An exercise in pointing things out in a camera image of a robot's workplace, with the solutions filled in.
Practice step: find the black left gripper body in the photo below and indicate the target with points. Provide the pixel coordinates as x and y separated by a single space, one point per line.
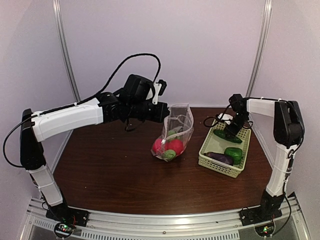
139 111

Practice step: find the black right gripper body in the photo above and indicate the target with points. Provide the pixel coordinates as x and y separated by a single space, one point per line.
240 119

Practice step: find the green bumpy toy cucumber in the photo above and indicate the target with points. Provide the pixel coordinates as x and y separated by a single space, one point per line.
218 133

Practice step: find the dark green toy vegetable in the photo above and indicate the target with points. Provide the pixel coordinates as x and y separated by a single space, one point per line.
236 154

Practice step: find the purple toy eggplant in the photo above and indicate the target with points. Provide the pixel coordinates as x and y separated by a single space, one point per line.
226 159

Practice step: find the clear zip top bag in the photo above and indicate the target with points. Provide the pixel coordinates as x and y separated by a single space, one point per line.
179 124

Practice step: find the red toy apple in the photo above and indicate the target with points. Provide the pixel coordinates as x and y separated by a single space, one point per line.
159 146

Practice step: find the red toy tomato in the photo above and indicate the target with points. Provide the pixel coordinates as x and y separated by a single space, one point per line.
176 145

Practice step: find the green striped toy watermelon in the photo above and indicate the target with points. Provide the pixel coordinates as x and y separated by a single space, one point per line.
169 155

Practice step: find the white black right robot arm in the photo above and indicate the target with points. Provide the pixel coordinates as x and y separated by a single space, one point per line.
288 133

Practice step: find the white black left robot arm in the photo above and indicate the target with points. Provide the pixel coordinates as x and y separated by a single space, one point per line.
137 99

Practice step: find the pale green perforated basket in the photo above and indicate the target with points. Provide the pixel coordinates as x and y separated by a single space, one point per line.
218 145

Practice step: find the right round circuit board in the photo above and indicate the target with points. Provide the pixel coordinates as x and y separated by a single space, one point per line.
265 230

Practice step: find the round circuit board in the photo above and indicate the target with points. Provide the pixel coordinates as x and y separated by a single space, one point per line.
62 230
265 230

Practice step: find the left round circuit board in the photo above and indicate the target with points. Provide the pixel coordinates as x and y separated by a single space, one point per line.
62 230

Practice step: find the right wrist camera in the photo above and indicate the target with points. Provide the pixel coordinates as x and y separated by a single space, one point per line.
226 118

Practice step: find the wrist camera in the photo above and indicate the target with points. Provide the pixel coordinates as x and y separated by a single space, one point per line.
157 89
226 118

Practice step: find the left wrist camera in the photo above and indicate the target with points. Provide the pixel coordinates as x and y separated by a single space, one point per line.
157 89

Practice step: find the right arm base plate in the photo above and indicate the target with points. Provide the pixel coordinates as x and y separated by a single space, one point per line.
255 215

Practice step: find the front aluminium rail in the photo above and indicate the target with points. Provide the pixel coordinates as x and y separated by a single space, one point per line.
220 225

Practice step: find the back right aluminium post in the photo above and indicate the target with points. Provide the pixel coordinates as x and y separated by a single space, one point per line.
264 30

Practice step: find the aluminium post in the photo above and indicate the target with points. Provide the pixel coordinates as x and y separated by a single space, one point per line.
64 49
264 30

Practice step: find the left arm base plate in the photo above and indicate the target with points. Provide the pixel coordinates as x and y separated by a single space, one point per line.
68 215

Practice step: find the back left aluminium post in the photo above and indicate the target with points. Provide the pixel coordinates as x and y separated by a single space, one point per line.
64 49

